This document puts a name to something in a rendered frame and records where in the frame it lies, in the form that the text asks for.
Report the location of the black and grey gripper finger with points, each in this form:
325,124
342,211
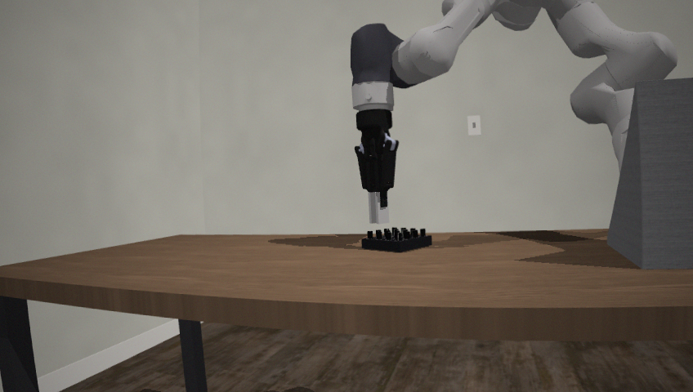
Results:
366,166
384,169

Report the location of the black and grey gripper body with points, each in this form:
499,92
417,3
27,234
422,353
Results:
374,123

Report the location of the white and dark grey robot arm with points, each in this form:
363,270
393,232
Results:
582,24

